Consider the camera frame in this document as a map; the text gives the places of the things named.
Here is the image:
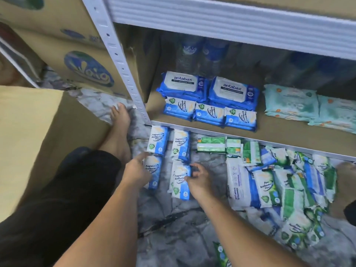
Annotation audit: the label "person's left hand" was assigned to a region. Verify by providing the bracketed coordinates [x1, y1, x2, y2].
[121, 151, 154, 189]

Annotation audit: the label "person's right hand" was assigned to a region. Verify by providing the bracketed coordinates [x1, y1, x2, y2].
[185, 162, 215, 201]

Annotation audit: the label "pile of wipes packets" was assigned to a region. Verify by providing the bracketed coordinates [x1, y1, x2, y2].
[196, 135, 339, 267]

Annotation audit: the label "grey metal shelf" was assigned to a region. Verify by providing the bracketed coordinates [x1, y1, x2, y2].
[80, 0, 356, 164]

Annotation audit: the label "person's left forearm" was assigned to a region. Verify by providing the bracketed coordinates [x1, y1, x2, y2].
[55, 183, 148, 267]

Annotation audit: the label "person's right forearm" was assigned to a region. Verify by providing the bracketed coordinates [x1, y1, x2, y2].
[197, 194, 307, 267]

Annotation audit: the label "person's left foot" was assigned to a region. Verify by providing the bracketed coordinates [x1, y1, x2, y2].
[99, 103, 132, 165]

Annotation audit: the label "person's foot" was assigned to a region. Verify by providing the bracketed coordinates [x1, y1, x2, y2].
[334, 161, 356, 220]
[99, 103, 132, 165]

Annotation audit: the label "person's right foot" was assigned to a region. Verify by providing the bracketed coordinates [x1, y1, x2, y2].
[334, 161, 356, 220]

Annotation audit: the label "person's right leg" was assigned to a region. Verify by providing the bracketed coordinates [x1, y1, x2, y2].
[344, 200, 356, 226]

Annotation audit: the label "cardboard box blue print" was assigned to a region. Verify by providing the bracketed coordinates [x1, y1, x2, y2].
[0, 0, 92, 34]
[11, 25, 159, 103]

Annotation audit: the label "plain cardboard box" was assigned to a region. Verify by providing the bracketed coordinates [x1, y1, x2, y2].
[0, 86, 112, 220]

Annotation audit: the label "clear plastic bottles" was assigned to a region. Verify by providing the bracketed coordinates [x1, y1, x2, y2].
[175, 33, 229, 76]
[239, 44, 356, 89]

